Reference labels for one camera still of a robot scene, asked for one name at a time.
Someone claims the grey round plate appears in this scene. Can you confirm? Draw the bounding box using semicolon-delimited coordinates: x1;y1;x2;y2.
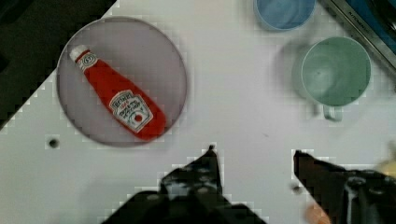
57;17;188;147

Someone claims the black toaster oven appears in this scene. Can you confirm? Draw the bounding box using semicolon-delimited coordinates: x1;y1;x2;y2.
319;0;396;75

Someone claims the red ketchup bottle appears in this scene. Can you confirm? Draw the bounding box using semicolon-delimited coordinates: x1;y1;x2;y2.
69;45;166;141

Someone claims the blue plastic cup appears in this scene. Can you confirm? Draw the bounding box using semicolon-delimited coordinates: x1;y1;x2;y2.
253;0;316;32

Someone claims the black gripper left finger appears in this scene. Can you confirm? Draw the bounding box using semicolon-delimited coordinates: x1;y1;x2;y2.
101;146;267;224

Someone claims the green plastic mug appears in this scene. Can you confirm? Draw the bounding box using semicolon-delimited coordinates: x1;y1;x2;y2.
292;36;372;122

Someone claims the orange slice toy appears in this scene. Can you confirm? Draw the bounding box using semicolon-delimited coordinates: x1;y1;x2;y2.
304;203;332;224

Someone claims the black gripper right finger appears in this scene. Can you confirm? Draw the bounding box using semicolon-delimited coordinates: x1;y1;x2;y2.
293;150;396;224

